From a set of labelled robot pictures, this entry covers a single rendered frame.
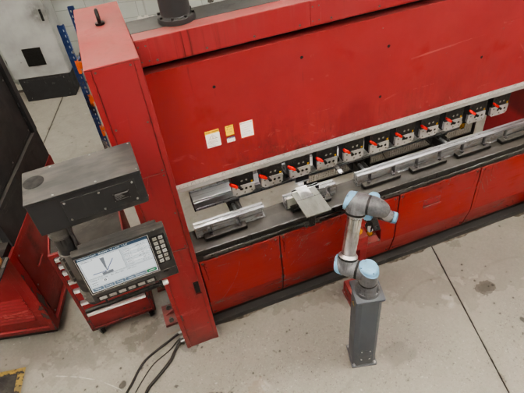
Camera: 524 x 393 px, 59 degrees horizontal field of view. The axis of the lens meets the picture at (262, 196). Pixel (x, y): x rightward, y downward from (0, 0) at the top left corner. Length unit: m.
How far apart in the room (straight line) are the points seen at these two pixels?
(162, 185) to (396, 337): 2.10
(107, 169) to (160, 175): 0.46
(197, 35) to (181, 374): 2.38
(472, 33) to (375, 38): 0.71
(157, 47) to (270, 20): 0.59
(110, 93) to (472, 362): 2.94
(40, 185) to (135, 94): 0.59
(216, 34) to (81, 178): 0.97
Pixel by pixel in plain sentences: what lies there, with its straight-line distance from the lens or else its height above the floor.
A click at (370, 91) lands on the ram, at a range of 3.08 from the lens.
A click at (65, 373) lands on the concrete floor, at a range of 4.02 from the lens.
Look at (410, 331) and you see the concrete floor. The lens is 3.80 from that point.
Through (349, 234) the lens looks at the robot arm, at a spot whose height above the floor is 1.17.
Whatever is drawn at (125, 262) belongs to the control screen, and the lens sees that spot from 2.43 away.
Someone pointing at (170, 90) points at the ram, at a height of 2.00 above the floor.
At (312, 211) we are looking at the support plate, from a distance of 3.13.
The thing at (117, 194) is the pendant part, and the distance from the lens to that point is 2.18.
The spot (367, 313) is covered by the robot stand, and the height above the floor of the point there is 0.64.
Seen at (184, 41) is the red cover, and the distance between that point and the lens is 2.46.
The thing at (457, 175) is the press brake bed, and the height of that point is 0.77.
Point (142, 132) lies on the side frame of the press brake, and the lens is 2.41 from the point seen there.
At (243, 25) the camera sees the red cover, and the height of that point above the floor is 2.25.
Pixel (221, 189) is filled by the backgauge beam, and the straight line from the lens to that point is 3.41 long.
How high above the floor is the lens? 3.17
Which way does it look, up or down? 42 degrees down
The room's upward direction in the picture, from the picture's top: 7 degrees counter-clockwise
